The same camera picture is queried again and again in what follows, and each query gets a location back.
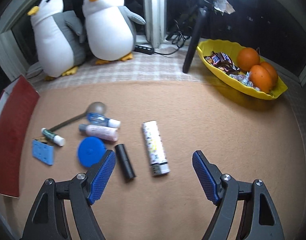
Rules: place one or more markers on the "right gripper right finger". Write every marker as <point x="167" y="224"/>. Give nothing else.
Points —
<point x="209" y="177"/>

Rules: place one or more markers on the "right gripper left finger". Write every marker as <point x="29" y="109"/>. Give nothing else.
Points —
<point x="98" y="176"/>

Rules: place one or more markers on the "blue round lid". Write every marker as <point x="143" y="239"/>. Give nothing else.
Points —
<point x="90" y="151"/>

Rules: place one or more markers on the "black cylinder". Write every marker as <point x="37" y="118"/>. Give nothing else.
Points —
<point x="125" y="163"/>

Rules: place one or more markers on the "pink white small bottle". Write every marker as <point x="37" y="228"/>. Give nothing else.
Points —
<point x="101" y="132"/>

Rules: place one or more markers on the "white patterned lighter case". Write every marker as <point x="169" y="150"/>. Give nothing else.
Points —
<point x="154" y="145"/>

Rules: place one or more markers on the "green white tube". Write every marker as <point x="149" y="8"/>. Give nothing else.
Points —
<point x="49" y="135"/>

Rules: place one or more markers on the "blue clear small bottle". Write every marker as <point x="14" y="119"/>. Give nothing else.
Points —
<point x="97" y="119"/>

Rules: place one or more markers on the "light blue plastic plate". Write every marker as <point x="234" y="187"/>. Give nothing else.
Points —
<point x="43" y="152"/>

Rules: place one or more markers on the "wooden clothespin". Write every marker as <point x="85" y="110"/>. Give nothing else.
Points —
<point x="42" y="139"/>

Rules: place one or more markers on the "metal spoon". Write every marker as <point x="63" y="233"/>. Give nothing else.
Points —
<point x="97" y="107"/>

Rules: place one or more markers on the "red cardboard box white inside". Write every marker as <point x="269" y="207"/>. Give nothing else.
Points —
<point x="17" y="103"/>

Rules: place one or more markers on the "orange fruit front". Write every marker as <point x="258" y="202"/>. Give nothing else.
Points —
<point x="261" y="78"/>

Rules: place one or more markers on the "orange fruit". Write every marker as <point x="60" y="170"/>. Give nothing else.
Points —
<point x="271" y="70"/>
<point x="247" y="58"/>
<point x="261" y="78"/>

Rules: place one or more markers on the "candy wrappers pile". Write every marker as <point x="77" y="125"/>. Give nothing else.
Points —
<point x="233" y="75"/>

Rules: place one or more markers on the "orange fruit right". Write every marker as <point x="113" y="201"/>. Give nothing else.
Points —
<point x="271" y="70"/>

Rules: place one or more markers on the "orange fruit back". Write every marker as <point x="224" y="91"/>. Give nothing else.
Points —
<point x="247" y="58"/>

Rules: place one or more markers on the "yellow fruit bowl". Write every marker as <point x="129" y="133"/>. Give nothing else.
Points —
<point x="232" y="49"/>

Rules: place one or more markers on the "black small power strip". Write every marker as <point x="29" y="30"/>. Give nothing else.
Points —
<point x="143" y="49"/>

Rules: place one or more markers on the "small plush penguin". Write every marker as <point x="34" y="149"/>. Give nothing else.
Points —
<point x="110" y="30"/>

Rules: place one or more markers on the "large plush penguin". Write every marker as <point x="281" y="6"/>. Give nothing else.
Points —
<point x="59" y="37"/>

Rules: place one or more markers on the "black ring light stand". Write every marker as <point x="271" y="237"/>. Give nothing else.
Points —
<point x="202" y="10"/>

